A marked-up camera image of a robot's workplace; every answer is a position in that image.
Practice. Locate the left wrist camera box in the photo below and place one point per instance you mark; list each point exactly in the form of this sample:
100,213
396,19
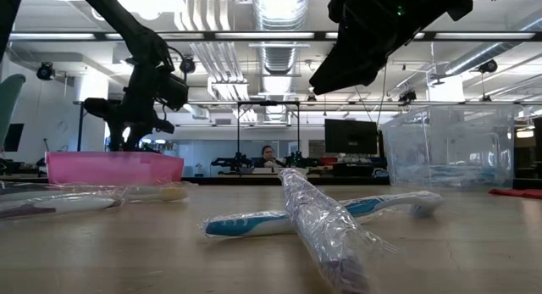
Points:
175,90

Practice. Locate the black ceiling spotlight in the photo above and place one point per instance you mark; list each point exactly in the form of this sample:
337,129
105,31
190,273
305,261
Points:
188,66
406,95
488,66
44,70

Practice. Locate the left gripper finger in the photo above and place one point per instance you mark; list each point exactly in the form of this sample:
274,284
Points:
115,137
132,138

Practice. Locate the green white packaged toothbrush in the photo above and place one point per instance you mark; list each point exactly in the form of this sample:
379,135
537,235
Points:
330,230

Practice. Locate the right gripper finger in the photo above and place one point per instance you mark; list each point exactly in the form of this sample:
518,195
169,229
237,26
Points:
360,69
343,57

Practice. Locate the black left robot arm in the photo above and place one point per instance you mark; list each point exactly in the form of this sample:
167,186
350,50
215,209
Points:
127,27

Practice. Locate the black overhead frame beam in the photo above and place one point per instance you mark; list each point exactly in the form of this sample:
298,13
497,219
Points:
254,36

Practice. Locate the black wall screen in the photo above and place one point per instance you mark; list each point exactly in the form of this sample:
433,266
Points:
13,137

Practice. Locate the white wall clock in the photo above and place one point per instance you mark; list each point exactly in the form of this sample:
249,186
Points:
62,125

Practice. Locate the red box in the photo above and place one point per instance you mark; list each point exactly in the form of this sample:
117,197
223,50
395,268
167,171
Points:
328,161

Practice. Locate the silver ventilation duct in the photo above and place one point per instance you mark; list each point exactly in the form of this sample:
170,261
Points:
474,59
277,61

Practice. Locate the purple white packaged toothbrush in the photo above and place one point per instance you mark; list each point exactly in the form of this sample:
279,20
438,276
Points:
63,204

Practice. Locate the background black robot arm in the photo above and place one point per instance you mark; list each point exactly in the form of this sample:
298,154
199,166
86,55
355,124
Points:
296,159
237,160

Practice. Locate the tall clear plastic bin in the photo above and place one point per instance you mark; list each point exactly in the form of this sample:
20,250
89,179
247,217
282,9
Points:
449,137

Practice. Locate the orange white packaged toothbrush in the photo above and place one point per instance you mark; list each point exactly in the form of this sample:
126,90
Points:
165,194

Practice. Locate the pink plastic bin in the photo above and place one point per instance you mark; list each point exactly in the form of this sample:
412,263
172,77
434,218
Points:
106,167

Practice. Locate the person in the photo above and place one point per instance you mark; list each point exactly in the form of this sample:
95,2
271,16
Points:
269,156

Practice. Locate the black monitor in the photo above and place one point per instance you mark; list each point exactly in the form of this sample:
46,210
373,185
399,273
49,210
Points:
350,136

